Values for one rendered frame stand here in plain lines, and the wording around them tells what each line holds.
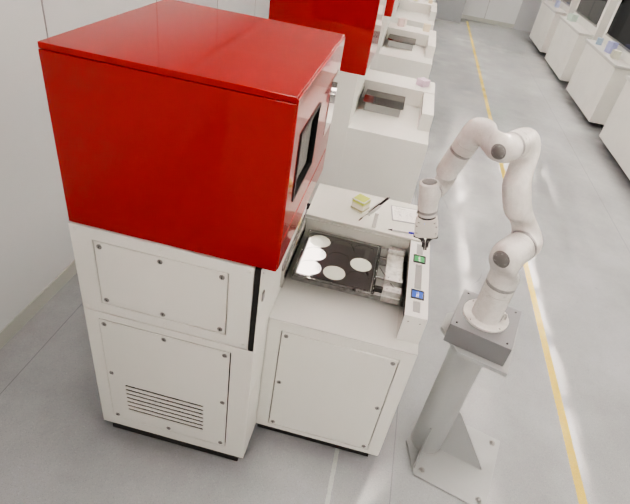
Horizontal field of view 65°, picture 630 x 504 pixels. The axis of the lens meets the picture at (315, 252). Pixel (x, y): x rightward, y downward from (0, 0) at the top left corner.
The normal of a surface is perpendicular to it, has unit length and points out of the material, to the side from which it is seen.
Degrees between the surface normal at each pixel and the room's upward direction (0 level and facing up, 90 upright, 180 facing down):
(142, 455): 0
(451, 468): 0
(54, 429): 0
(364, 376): 90
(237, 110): 90
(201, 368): 90
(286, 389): 90
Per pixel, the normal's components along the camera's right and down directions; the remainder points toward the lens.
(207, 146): -0.20, 0.56
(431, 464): 0.14, -0.79
